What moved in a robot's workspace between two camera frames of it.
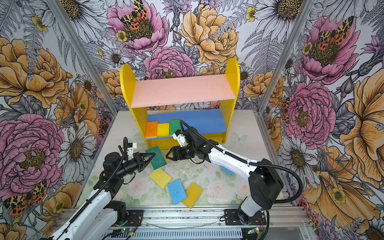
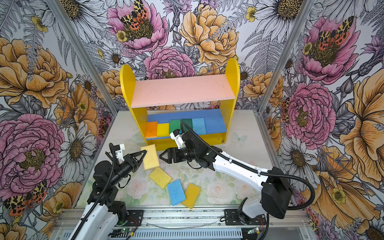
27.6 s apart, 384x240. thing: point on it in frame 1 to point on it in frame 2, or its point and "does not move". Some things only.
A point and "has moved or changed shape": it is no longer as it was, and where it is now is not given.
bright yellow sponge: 163,129 does not move
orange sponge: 151,130 does not move
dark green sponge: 158,160 has moved or changed shape
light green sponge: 174,125 does not move
